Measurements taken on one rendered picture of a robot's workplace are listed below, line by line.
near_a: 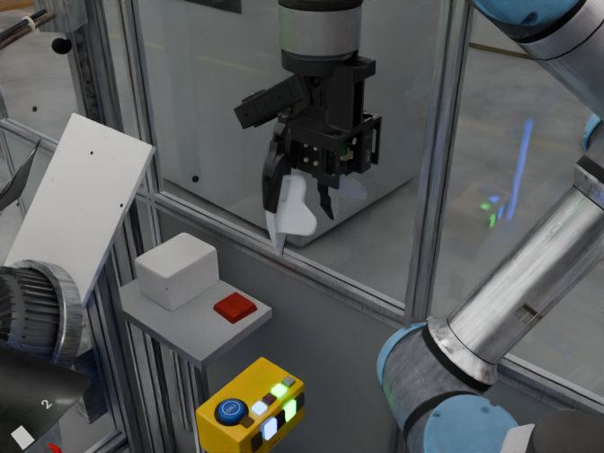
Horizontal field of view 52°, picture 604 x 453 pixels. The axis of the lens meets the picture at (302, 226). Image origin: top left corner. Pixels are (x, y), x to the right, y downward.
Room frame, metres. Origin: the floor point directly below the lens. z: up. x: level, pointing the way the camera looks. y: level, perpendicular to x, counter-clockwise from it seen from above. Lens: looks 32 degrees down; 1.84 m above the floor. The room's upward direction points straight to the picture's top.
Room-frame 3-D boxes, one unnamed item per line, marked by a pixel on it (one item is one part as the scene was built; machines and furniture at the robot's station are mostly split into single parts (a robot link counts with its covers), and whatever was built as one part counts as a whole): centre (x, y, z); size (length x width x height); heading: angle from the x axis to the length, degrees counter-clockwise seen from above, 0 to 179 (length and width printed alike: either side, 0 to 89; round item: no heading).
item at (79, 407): (1.11, 0.51, 0.73); 0.15 x 0.09 x 0.22; 141
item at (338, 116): (0.56, -0.02, 1.62); 0.09 x 0.08 x 0.12; 51
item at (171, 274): (1.27, 0.33, 0.91); 0.17 x 0.16 x 0.11; 141
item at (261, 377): (0.70, 0.08, 1.02); 0.16 x 0.10 x 0.11; 141
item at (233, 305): (1.17, 0.16, 0.87); 0.08 x 0.08 x 0.02; 44
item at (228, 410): (0.67, 0.11, 1.08); 0.04 x 0.04 x 0.02
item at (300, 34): (0.57, -0.02, 1.70); 0.08 x 0.08 x 0.05
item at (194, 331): (1.20, 0.29, 0.84); 0.36 x 0.24 x 0.03; 51
